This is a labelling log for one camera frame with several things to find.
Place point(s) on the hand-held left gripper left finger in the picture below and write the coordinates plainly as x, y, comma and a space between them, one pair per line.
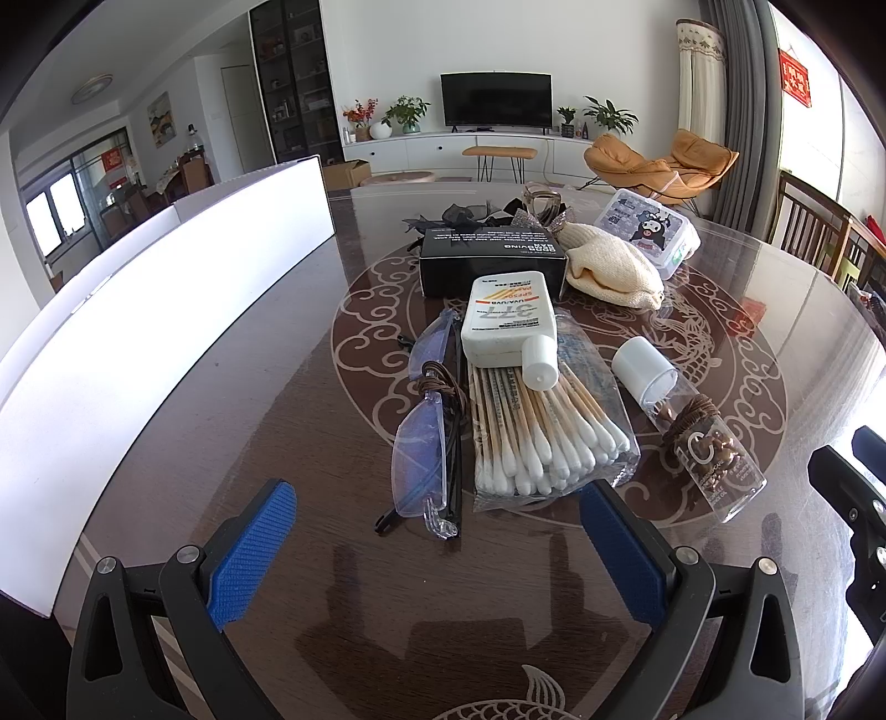
253, 547

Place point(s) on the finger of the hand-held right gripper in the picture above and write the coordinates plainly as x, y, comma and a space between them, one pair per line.
873, 448
865, 526

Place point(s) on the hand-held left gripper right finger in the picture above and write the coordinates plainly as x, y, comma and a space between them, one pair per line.
623, 554

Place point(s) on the clear bottle with white cap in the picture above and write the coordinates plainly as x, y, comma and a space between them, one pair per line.
720, 471

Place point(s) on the bag of cotton swabs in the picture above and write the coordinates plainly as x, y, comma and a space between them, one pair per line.
547, 443

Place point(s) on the clear lens glasses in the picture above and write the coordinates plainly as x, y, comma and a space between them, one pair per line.
419, 457

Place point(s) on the white sunscreen bottle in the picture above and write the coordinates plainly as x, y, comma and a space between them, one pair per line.
505, 318

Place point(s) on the cream knitted cloth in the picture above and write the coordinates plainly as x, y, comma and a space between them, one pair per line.
609, 270

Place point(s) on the cartoon print plastic box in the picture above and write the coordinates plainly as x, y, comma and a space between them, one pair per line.
644, 228

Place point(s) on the black rectangular box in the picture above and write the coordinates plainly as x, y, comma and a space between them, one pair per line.
484, 266

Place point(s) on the dark wooden chair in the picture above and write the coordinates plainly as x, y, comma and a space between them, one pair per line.
803, 221

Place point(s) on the rhinestone bow clip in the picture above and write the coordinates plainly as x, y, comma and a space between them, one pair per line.
533, 220

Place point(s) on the clear hair claw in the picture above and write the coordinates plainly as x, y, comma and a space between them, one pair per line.
543, 197

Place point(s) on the grey curtain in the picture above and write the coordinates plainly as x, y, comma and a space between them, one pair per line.
751, 104

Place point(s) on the wooden dining table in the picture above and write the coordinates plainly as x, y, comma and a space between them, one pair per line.
176, 181

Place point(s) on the orange lounge chair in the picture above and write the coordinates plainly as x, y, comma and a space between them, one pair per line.
623, 163

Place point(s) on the brown cardboard box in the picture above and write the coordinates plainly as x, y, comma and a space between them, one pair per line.
346, 173

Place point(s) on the red window decoration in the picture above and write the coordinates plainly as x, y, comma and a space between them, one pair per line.
115, 160

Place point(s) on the beige patterned curtain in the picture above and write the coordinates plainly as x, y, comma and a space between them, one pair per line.
700, 76

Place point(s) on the wooden bench with metal legs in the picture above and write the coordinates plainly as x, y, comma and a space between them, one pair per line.
498, 151

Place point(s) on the large leafy potted plant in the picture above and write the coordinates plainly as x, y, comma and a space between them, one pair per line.
609, 114

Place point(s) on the white television cabinet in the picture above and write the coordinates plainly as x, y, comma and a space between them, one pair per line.
415, 152

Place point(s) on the white door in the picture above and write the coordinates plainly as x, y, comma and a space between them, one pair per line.
240, 118

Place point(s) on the white round vase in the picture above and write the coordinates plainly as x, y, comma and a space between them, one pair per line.
380, 130

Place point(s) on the small potted plant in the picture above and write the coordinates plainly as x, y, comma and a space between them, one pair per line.
567, 121

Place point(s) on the orange flower bouquet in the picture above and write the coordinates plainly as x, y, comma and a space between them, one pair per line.
361, 114

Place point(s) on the green potted plant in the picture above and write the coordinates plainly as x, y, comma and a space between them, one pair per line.
407, 111

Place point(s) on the black glass display cabinet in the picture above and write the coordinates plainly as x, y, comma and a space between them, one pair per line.
297, 83

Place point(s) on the black television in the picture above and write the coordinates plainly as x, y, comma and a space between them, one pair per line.
495, 100

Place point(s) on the round ceiling lamp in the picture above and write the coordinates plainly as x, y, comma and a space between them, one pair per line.
92, 90

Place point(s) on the red wall decoration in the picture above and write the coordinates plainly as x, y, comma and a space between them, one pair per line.
794, 77

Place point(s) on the framed wall painting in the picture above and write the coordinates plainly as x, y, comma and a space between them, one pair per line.
160, 119

